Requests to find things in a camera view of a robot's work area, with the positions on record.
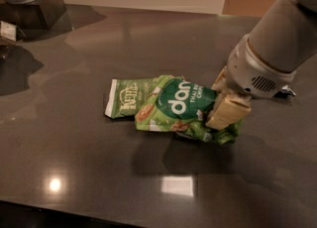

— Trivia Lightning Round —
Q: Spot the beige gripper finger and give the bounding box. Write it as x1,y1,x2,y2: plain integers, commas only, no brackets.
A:
206,91,252,130
212,66,228,92

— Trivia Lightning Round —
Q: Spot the green rice chip bag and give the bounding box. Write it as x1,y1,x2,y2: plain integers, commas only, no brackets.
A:
135,75,241,145

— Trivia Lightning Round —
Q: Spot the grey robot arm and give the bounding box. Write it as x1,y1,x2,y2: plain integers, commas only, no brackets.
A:
206,0,317,130

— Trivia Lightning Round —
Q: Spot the blue chip bag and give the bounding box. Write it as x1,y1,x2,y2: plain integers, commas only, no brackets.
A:
276,85,296,98

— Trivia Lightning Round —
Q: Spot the green jalapeno chip bag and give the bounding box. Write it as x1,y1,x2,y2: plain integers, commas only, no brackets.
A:
105,75,172,119

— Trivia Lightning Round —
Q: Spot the dark wooden block stand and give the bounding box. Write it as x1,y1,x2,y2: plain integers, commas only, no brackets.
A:
0,0,66,30

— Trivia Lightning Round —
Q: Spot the small white label card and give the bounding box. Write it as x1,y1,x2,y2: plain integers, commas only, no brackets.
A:
0,21,17,42

